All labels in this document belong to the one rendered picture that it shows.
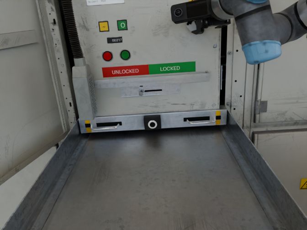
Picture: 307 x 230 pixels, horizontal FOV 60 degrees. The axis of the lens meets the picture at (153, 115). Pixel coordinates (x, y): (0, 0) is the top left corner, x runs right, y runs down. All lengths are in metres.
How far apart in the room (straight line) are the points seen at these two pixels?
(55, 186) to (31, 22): 0.53
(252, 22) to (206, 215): 0.42
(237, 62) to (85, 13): 0.54
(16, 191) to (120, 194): 0.70
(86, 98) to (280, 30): 0.57
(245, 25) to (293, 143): 0.69
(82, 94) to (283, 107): 0.73
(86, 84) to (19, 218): 0.42
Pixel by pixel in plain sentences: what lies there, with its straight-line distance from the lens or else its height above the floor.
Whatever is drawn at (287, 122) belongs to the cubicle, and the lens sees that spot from 1.17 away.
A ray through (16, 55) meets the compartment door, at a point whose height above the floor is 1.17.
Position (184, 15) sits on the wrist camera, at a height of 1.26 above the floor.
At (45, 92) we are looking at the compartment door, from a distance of 1.03.
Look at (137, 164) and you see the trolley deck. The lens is 0.82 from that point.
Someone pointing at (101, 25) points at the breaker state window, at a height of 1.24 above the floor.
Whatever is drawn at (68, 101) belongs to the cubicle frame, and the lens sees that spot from 1.07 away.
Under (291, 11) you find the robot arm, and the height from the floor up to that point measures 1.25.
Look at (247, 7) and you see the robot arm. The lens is 0.61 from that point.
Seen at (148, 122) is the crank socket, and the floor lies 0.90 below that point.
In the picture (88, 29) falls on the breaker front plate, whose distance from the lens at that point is 0.94.
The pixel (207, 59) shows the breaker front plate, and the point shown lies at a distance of 0.94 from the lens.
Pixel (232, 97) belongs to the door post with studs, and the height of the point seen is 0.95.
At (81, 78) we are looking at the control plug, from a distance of 0.85.
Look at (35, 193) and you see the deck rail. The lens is 0.71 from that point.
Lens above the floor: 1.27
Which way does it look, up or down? 21 degrees down
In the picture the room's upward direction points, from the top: 4 degrees counter-clockwise
